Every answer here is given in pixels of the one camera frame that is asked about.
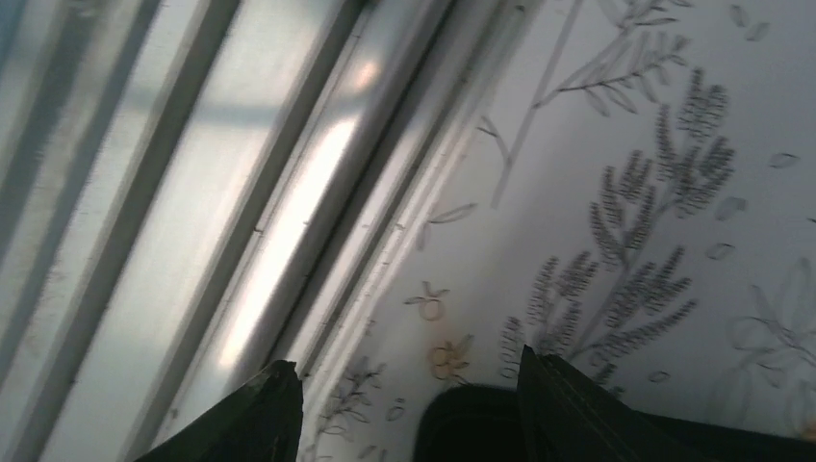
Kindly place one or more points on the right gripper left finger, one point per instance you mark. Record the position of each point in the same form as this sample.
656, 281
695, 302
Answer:
261, 421

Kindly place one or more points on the black phone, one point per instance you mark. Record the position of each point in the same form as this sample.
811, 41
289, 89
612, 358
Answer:
482, 423

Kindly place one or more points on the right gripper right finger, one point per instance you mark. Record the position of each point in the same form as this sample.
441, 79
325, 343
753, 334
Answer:
567, 417

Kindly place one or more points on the aluminium rail frame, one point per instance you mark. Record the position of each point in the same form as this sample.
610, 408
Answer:
192, 190

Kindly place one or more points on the floral patterned table mat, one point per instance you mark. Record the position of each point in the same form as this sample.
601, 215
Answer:
639, 200

